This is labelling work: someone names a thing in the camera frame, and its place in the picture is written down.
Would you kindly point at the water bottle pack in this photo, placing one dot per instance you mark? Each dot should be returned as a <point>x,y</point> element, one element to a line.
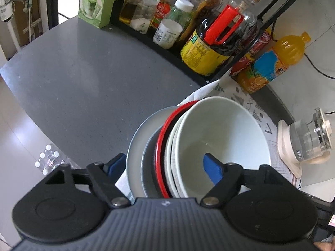
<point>51,158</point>

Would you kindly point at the soy sauce jug red handle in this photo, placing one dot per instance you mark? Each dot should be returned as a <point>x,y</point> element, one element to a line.
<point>219,36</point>

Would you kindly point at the red snack can stack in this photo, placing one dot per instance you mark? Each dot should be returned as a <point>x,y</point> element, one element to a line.
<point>250,56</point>

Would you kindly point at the orange juice bottle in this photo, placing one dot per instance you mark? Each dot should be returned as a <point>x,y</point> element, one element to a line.
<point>286,52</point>

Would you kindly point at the black metal kitchen rack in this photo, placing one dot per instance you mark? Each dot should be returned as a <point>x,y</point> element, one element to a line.
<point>264,20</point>

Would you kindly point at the white standing fan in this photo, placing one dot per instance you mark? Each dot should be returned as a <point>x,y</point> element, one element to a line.
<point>7,13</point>

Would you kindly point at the small white plate blue logo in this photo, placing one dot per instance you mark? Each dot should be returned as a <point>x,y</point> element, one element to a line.
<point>148,176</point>

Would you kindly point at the white plate with blue script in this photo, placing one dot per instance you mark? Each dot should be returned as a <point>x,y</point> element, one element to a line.
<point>137,147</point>

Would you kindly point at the patterned white table cloth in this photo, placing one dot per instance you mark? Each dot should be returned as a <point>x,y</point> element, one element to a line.
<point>227,87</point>

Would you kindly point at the glass electric kettle cream handle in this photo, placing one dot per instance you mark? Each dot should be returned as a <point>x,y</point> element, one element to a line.
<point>311,141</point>

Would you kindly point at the cream kettle base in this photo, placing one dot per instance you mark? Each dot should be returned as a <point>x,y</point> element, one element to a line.
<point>286,151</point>

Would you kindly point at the green carton box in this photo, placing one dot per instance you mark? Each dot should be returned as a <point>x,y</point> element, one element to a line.
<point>95,12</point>

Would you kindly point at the white bowl with plant print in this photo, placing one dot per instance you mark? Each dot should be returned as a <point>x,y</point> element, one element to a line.
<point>223,128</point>

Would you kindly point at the red and black bowl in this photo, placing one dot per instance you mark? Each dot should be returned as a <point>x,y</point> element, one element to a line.
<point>158,173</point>

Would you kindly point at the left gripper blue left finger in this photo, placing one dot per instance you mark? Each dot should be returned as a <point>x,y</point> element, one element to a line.
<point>103,178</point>

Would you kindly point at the person right hand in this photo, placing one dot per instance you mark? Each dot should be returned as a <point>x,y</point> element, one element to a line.
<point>325,246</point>

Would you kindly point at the white bowl yellow-green outside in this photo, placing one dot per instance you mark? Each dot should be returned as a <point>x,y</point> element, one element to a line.
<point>170,167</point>

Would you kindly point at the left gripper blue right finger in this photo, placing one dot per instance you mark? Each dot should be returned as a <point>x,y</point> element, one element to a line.
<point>226,179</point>

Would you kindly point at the white top oil bottle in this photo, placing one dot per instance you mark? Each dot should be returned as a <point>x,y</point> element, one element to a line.
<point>133,2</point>

